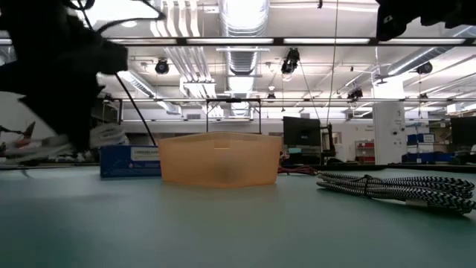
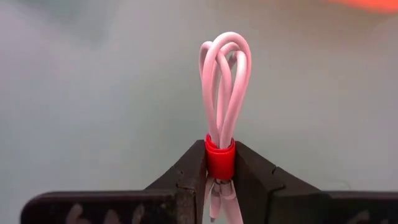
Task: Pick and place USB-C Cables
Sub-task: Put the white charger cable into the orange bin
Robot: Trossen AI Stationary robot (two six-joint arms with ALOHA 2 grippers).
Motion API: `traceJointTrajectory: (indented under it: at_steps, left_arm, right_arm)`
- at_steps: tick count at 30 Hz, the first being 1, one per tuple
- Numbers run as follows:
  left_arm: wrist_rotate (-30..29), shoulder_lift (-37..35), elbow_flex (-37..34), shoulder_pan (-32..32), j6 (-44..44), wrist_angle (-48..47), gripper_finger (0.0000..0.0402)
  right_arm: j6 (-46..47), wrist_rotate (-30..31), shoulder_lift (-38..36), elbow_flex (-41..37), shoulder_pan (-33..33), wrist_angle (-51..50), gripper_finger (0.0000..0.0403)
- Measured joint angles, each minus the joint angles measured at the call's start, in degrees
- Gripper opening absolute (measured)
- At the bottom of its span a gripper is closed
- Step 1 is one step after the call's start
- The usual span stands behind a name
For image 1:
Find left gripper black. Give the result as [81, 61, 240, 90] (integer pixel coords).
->
[0, 0, 129, 152]

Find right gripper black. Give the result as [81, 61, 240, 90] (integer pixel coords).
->
[375, 0, 476, 42]

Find red-white braided USB-C cable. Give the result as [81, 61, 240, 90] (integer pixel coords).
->
[277, 165, 319, 176]

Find blue game controller box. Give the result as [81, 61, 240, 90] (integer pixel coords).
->
[99, 144, 163, 179]

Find white pillar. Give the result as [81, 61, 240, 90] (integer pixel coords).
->
[371, 80, 407, 165]

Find black overhead rig beam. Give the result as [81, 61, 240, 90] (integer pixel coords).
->
[100, 36, 476, 47]

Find blue storage bins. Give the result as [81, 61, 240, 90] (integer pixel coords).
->
[401, 133, 458, 164]

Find black computer monitor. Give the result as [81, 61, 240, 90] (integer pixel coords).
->
[282, 116, 323, 147]
[450, 116, 476, 147]

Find red storage bins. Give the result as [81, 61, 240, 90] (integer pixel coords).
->
[357, 140, 376, 163]

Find orange translucent plastic bin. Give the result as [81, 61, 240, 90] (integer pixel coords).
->
[157, 130, 283, 188]

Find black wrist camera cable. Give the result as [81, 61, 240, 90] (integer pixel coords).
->
[114, 72, 158, 147]

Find silver ventilation duct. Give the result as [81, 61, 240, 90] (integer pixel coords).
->
[219, 0, 271, 117]

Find black metal stand frame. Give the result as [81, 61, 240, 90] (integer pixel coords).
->
[205, 98, 262, 135]

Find black-white braided USB-C cable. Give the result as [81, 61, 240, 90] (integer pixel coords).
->
[315, 170, 476, 217]

